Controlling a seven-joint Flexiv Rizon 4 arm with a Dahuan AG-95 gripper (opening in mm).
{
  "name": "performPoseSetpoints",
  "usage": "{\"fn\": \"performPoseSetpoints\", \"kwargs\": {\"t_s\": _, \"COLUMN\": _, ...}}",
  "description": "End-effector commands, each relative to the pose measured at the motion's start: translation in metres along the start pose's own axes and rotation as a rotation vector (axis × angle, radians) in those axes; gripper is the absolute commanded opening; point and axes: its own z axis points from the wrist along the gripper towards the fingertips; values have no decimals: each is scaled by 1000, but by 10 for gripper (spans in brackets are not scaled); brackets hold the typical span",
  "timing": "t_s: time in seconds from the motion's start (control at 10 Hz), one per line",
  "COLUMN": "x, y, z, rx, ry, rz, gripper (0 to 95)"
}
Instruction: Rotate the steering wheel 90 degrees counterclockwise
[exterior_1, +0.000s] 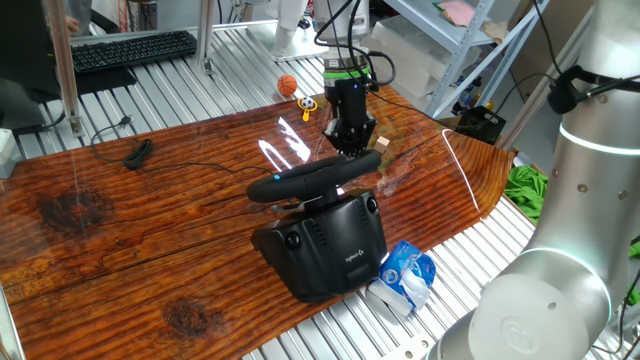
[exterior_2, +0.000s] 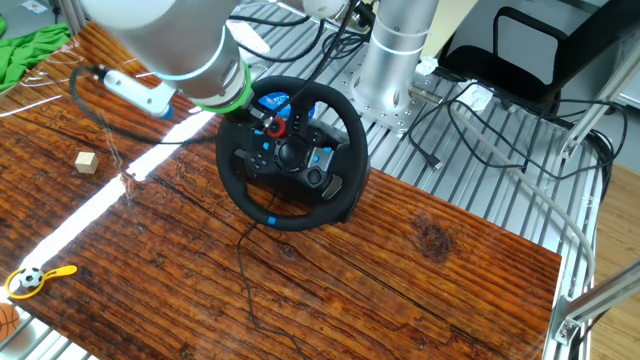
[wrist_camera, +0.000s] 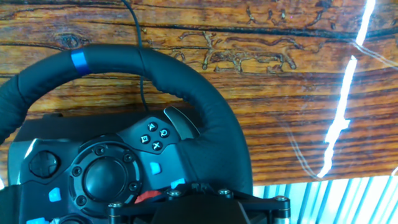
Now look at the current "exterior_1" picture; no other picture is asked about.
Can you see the pink paper sheet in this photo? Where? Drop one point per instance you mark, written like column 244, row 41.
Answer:
column 460, row 12

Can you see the aluminium frame rail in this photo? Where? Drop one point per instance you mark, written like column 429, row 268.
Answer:
column 150, row 31

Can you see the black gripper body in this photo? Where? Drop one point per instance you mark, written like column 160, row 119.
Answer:
column 349, row 102

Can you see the black steering wheel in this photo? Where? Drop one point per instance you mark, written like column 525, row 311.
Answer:
column 320, row 174

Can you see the white metal shelf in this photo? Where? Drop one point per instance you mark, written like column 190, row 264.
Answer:
column 454, row 75

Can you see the black wheel base unit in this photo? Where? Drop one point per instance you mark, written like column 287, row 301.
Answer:
column 325, row 245

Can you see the white stand base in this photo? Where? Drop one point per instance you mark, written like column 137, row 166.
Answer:
column 280, row 47

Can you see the black keyboard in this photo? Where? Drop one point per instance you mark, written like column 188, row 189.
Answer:
column 130, row 50

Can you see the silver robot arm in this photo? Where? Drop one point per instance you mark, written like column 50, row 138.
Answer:
column 590, row 175

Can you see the mini orange basketball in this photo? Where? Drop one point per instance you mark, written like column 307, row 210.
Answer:
column 287, row 86

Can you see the slanted aluminium frame beam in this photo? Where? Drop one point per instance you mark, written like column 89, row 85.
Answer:
column 536, row 107

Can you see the green cloth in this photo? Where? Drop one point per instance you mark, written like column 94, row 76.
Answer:
column 525, row 192

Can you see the black monitor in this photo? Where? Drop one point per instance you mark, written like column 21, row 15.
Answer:
column 25, row 45

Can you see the white foam box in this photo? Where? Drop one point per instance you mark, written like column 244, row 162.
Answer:
column 425, row 70

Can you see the blue tissue pack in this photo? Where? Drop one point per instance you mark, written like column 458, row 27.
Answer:
column 405, row 270

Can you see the brown paper piece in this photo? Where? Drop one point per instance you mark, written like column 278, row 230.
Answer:
column 495, row 31

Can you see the small wooden cube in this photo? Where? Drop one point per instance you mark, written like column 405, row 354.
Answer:
column 383, row 146

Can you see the black plastic crate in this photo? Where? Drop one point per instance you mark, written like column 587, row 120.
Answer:
column 480, row 125

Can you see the person hand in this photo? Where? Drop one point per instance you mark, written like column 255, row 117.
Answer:
column 72, row 24

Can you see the wood grain table mat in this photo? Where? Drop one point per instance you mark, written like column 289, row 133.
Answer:
column 125, row 240

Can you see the upright aluminium frame post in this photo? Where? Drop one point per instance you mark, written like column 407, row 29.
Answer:
column 205, row 30
column 65, row 75

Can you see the black desk pad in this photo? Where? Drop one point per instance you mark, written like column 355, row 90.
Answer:
column 100, row 80

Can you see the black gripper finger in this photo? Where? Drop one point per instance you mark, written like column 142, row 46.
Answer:
column 339, row 137
column 364, row 136

